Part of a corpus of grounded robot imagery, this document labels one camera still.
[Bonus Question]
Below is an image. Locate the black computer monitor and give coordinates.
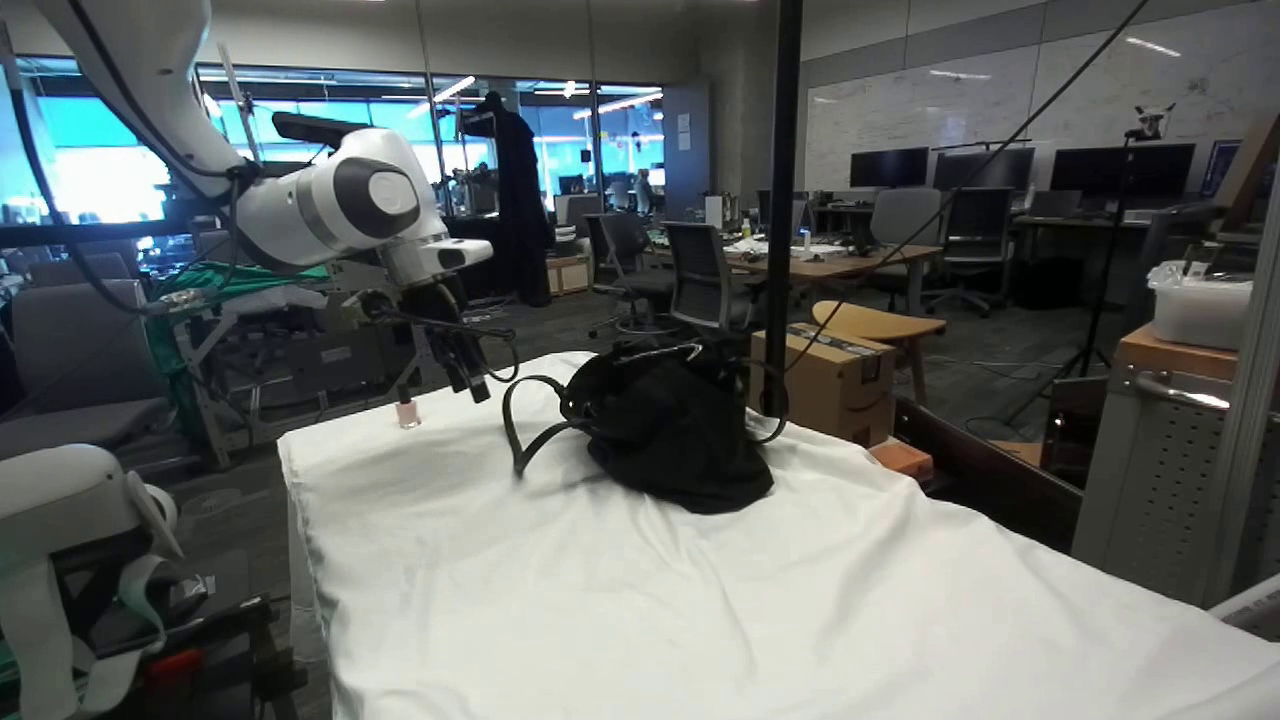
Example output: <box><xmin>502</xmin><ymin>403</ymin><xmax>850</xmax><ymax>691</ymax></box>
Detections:
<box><xmin>938</xmin><ymin>149</ymin><xmax>1038</xmax><ymax>191</ymax></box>
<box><xmin>1053</xmin><ymin>145</ymin><xmax>1195</xmax><ymax>203</ymax></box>
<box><xmin>851</xmin><ymin>149</ymin><xmax>929</xmax><ymax>189</ymax></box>

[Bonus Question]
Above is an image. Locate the wooden table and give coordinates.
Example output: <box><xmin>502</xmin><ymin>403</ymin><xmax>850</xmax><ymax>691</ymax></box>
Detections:
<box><xmin>813</xmin><ymin>301</ymin><xmax>946</xmax><ymax>401</ymax></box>

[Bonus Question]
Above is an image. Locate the black camera on stand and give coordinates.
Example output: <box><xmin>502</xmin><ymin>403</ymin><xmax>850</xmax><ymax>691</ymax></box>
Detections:
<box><xmin>1123</xmin><ymin>105</ymin><xmax>1175</xmax><ymax>145</ymax></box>

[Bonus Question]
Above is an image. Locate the grey office chair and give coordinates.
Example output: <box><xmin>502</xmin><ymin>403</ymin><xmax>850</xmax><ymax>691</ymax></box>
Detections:
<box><xmin>669</xmin><ymin>226</ymin><xmax>731</xmax><ymax>327</ymax></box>

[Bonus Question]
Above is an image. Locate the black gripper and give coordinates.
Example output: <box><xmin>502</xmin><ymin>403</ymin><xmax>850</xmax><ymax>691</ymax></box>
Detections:
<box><xmin>399</xmin><ymin>283</ymin><xmax>493</xmax><ymax>403</ymax></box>

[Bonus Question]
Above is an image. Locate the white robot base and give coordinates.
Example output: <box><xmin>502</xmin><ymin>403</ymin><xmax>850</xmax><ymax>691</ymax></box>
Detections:
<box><xmin>0</xmin><ymin>446</ymin><xmax>184</xmax><ymax>720</ymax></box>

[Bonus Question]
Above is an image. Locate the grey metal cabinet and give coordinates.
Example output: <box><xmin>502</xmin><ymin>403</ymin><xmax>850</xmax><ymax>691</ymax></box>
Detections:
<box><xmin>1072</xmin><ymin>327</ymin><xmax>1237</xmax><ymax>604</ymax></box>

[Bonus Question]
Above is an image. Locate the black vertical pole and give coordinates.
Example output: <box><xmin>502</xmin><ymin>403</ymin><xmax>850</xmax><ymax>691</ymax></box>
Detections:
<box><xmin>764</xmin><ymin>0</ymin><xmax>805</xmax><ymax>415</ymax></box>

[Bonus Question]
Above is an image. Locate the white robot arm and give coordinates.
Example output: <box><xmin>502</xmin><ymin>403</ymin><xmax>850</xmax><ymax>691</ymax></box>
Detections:
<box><xmin>32</xmin><ymin>0</ymin><xmax>493</xmax><ymax>401</ymax></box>

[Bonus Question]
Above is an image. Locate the black handbag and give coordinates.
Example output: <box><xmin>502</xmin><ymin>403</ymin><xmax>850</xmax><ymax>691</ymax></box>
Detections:
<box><xmin>502</xmin><ymin>341</ymin><xmax>789</xmax><ymax>516</ymax></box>

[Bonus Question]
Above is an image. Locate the cardboard box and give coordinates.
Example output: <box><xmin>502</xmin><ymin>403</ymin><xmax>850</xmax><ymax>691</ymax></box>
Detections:
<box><xmin>784</xmin><ymin>326</ymin><xmax>897</xmax><ymax>449</ymax></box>

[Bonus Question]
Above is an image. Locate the white table cloth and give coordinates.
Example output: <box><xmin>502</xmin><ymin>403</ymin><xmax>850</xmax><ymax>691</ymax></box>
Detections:
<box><xmin>277</xmin><ymin>351</ymin><xmax>1280</xmax><ymax>720</ymax></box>

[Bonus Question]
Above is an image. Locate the white plastic tub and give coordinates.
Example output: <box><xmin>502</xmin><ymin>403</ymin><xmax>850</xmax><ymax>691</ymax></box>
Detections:
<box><xmin>1147</xmin><ymin>260</ymin><xmax>1254</xmax><ymax>347</ymax></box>

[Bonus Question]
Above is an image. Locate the red nail polish bottle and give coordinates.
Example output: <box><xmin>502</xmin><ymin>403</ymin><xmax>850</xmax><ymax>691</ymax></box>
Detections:
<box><xmin>397</xmin><ymin>393</ymin><xmax>419</xmax><ymax>427</ymax></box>

